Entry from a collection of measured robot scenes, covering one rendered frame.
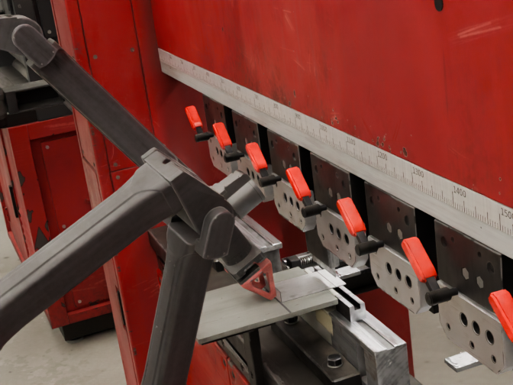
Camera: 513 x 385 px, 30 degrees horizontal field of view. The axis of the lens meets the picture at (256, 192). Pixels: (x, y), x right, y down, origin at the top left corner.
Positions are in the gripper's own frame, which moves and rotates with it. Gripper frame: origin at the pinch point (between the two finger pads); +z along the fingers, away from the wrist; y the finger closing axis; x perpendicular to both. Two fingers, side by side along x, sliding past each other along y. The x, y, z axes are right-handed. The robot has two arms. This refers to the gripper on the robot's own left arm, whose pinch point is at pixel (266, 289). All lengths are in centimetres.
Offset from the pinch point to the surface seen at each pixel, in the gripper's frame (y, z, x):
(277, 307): -6.0, 1.0, 0.8
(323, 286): -3.1, 5.5, -8.5
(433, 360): 120, 134, -40
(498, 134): -66, -33, -26
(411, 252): -51, -19, -14
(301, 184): -12.1, -17.6, -14.5
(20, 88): 142, -28, 11
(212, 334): -8.9, -5.1, 12.5
